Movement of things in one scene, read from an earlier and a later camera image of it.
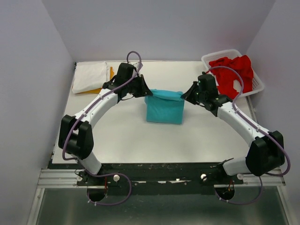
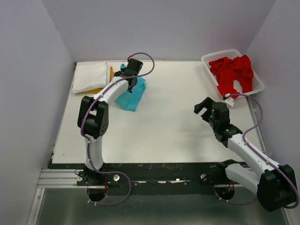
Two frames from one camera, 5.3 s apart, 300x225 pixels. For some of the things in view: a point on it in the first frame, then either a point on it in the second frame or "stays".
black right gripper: (188, 95) → (206, 103)
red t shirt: (225, 77) stays
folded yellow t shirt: (98, 90) stays
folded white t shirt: (89, 75) stays
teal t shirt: (165, 107) → (130, 101)
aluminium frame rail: (57, 178) stays
